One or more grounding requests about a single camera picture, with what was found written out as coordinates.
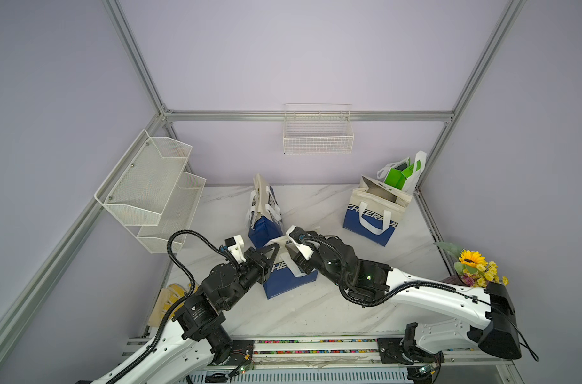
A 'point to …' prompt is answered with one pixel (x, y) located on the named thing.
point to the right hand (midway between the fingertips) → (296, 240)
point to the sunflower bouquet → (472, 268)
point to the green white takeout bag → (403, 174)
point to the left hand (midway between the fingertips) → (279, 247)
